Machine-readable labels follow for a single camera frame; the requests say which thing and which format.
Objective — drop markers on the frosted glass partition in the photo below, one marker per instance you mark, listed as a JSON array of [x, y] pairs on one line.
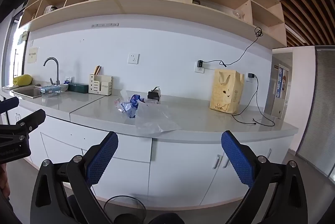
[[319, 114]]

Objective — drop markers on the green wall sign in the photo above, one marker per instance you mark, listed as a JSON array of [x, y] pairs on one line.
[[23, 38]]

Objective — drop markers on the yellow paper bag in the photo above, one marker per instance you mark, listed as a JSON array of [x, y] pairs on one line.
[[226, 93]]

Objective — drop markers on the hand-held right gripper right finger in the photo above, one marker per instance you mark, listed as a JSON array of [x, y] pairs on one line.
[[238, 158]]

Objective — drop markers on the steel faucet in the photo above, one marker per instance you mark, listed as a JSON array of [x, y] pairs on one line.
[[57, 69]]

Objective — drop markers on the black mesh trash bin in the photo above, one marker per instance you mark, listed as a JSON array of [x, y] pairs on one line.
[[125, 217]]

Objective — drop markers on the yellow cloth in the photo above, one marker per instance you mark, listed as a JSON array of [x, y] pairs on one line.
[[23, 80]]

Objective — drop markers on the white bowl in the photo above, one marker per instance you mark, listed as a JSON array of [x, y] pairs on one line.
[[63, 87]]

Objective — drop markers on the clear plastic bag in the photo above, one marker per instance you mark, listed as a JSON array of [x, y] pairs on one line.
[[154, 119]]

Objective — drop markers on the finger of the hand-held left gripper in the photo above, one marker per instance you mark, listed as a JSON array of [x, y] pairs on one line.
[[32, 118], [9, 104]]

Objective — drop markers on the window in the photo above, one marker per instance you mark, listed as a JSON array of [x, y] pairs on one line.
[[15, 56]]

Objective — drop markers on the clear glass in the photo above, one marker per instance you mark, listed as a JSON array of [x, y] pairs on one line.
[[237, 14]]

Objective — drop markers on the wooden chopsticks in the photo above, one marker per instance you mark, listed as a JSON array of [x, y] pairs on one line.
[[97, 70]]

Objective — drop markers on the blue lid glass container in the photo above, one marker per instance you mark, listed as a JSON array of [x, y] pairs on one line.
[[49, 90]]

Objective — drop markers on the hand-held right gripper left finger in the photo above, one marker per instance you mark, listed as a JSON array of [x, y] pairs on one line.
[[102, 158]]

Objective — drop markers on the small blue white packet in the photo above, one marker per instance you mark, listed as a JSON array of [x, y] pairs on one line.
[[67, 80]]

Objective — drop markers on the steel sink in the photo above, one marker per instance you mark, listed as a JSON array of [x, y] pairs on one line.
[[28, 92]]

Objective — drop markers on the wooden wall shelf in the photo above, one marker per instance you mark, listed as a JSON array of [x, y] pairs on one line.
[[157, 8]]

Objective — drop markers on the black cardboard box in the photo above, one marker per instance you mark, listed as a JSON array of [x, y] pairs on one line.
[[153, 94]]

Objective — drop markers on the paper wall notice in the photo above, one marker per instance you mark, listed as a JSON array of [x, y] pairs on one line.
[[32, 55]]

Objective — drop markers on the white wall socket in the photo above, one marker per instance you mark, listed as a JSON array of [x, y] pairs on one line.
[[133, 59], [200, 70]]

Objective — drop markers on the grey wall power strip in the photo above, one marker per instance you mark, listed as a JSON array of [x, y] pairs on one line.
[[104, 25]]

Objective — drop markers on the dark bowl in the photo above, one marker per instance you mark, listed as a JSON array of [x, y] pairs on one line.
[[196, 2]]

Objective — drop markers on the green lunch box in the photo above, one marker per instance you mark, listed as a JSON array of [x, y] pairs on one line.
[[78, 87]]

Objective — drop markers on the black charger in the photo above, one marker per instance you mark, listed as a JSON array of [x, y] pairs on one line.
[[200, 63], [250, 75]]

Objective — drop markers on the white kettle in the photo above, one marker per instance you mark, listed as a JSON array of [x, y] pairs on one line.
[[49, 9]]

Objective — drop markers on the blue snack packet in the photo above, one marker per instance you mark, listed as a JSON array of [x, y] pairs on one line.
[[130, 107]]

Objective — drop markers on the door poster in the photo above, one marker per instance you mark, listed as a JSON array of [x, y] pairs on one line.
[[282, 82]]

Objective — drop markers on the cream utensil holder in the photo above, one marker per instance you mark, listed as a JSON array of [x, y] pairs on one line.
[[103, 86]]

